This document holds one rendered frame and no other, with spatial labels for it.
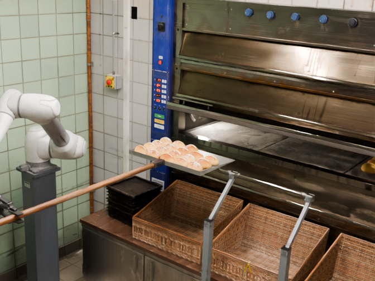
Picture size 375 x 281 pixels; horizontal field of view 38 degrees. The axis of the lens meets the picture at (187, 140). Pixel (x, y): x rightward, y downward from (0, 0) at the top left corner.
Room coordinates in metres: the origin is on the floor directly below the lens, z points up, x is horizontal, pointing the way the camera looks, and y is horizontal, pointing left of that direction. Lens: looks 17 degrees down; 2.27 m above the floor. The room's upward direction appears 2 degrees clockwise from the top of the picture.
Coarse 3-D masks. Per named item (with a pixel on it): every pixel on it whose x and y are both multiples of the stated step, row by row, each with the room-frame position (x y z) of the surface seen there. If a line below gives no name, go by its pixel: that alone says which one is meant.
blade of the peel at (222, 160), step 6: (132, 150) 3.17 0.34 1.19; (198, 150) 3.27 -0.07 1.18; (138, 156) 3.10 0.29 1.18; (144, 156) 3.08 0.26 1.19; (150, 156) 3.05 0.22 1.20; (204, 156) 3.15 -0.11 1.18; (216, 156) 3.16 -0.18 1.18; (168, 162) 2.96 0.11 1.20; (222, 162) 3.05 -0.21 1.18; (228, 162) 3.05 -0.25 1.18; (180, 168) 2.91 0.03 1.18; (186, 168) 2.88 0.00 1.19; (210, 168) 2.90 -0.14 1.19; (216, 168) 2.94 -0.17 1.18; (198, 174) 2.83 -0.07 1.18
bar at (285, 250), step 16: (240, 176) 2.87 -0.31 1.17; (224, 192) 2.84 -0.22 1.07; (288, 192) 2.68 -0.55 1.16; (304, 192) 2.64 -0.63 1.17; (304, 208) 2.58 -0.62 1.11; (208, 224) 2.71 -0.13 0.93; (208, 240) 2.71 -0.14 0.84; (288, 240) 2.48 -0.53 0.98; (208, 256) 2.71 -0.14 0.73; (288, 256) 2.42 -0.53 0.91; (208, 272) 2.72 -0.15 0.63; (288, 272) 2.44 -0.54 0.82
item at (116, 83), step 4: (108, 76) 3.94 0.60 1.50; (112, 76) 3.91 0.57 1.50; (116, 76) 3.91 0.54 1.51; (120, 76) 3.94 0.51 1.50; (112, 80) 3.91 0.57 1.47; (116, 80) 3.91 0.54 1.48; (120, 80) 3.94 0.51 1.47; (112, 84) 3.91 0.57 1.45; (116, 84) 3.91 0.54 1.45; (120, 84) 3.94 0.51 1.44; (112, 88) 3.91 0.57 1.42; (116, 88) 3.91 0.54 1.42; (120, 88) 3.94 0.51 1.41
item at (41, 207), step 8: (136, 168) 2.81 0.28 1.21; (144, 168) 2.84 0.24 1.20; (120, 176) 2.69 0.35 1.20; (128, 176) 2.74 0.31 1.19; (96, 184) 2.56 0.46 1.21; (104, 184) 2.60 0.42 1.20; (72, 192) 2.44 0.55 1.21; (80, 192) 2.47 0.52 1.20; (88, 192) 2.52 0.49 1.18; (56, 200) 2.35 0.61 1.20; (64, 200) 2.39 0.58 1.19; (32, 208) 2.25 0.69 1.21; (40, 208) 2.27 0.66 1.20; (8, 216) 2.15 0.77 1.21; (16, 216) 2.17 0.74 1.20; (24, 216) 2.21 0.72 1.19; (0, 224) 2.11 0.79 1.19
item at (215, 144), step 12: (204, 144) 3.48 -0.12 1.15; (216, 144) 3.42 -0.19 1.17; (228, 144) 3.40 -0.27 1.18; (252, 156) 3.25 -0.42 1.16; (264, 156) 3.20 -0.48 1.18; (276, 156) 3.20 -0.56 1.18; (300, 168) 3.05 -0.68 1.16; (312, 168) 3.00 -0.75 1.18; (324, 168) 3.01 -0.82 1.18; (336, 180) 2.91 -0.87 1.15; (348, 180) 2.87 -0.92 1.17; (360, 180) 2.84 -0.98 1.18
